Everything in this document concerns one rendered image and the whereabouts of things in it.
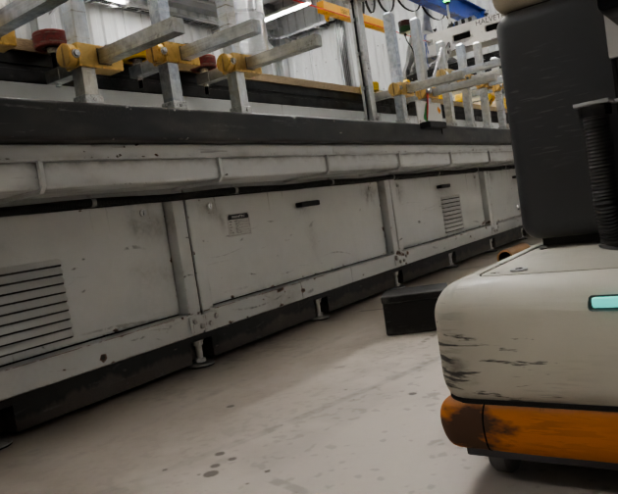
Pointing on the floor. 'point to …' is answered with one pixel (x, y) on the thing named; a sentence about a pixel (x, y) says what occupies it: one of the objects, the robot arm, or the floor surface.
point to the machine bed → (199, 254)
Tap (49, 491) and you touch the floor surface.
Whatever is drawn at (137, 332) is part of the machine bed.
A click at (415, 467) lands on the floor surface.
